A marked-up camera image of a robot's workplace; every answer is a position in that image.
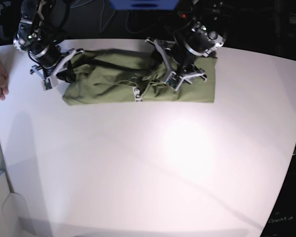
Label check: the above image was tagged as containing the black OpenArm base box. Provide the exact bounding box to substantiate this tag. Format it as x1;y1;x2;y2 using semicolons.
261;155;296;237

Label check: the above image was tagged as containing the blue box at top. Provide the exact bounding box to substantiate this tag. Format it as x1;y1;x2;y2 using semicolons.
110;0;179;10

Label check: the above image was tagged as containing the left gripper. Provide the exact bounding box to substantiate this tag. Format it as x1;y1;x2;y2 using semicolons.
170;37;207;77

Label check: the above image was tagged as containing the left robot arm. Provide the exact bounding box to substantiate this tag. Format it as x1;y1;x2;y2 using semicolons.
170;0;228;76

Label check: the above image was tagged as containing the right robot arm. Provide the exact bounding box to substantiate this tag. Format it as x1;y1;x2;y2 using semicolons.
13;0;75;89

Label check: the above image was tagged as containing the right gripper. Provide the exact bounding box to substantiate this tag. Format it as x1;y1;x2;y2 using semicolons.
28;45;76;83

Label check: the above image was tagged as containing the green T-shirt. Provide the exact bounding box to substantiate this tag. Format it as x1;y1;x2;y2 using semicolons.
62;49;217;106

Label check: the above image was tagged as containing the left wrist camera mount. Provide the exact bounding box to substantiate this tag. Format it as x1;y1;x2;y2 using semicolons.
145;37;207;91

